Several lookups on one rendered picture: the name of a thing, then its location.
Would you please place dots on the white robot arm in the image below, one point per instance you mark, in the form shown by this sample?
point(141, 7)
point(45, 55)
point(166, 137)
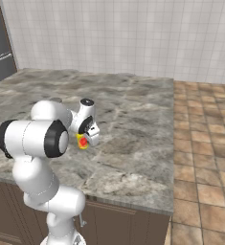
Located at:
point(34, 140)

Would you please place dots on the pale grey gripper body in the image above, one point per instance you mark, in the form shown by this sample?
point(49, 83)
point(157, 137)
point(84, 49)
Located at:
point(93, 137)

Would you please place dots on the yellow cup with red mark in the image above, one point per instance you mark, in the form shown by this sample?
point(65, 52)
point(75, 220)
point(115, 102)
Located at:
point(81, 142)

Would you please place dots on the brown cupboard door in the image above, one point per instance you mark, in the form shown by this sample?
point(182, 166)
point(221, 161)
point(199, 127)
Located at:
point(8, 213)
point(123, 226)

